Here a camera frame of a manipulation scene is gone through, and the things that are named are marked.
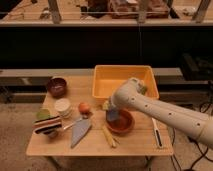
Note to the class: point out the orange-brown bowl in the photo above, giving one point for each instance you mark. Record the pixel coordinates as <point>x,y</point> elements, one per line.
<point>123,125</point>

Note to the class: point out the blue sponge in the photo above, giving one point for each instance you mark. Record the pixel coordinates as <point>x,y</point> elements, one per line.
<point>112,115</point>

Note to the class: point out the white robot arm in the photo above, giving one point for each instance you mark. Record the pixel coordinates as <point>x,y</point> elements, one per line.
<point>194,124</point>

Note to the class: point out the purple bowl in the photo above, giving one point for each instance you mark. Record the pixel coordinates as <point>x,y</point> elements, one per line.
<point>57,87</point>

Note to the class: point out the striped bowl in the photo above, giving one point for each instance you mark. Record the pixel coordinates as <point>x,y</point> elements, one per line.
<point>47,125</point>

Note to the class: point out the yellow plastic tub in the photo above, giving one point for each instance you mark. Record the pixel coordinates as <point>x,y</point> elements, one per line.
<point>107,78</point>

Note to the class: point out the orange fruit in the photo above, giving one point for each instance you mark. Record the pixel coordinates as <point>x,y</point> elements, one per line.
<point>84,108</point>

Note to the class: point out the green vegetable in tub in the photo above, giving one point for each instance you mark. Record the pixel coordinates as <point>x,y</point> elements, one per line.
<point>144,90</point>

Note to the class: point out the white cup stack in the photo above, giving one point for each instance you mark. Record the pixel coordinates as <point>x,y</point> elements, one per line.
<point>63,107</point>

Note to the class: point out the wooden table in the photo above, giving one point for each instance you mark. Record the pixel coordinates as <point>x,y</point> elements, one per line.
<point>139,142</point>

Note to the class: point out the green cup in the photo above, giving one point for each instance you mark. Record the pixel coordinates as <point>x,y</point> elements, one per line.
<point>42,114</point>

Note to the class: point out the background wooden shelf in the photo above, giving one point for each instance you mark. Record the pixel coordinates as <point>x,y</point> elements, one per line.
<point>106,12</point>

